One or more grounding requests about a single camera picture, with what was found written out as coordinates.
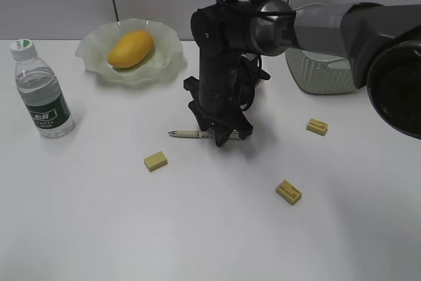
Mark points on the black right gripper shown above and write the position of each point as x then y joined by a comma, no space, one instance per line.
229,68

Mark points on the beige pen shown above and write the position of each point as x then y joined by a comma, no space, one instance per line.
191,134

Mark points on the yellow mango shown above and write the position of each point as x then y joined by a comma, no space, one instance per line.
131,49

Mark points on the clear water bottle green label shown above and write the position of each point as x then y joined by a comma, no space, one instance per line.
40,91

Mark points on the yellow eraser left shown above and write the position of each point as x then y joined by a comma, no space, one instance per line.
155,161

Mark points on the yellow eraser right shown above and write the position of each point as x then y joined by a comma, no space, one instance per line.
317,127

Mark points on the translucent green wavy plate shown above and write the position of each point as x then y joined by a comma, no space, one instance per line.
163,62

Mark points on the pale green plastic basket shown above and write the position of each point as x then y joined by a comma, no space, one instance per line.
320,74

